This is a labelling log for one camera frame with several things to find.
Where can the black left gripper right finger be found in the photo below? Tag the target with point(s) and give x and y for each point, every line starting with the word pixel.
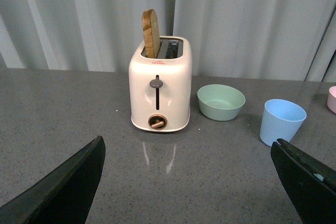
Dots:
pixel 309 183

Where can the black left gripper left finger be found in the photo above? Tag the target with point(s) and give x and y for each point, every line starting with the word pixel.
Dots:
pixel 65 195

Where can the light blue cup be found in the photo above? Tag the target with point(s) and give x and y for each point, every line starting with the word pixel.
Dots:
pixel 281 119

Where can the pink bowl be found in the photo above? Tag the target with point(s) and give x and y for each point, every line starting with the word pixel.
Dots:
pixel 331 101

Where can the green bowl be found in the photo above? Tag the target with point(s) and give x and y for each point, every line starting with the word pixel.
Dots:
pixel 220 102

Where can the white toaster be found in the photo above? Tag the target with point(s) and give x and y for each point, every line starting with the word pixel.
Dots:
pixel 160 88

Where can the toasted bread slice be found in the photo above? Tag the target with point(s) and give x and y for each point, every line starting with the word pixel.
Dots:
pixel 151 33

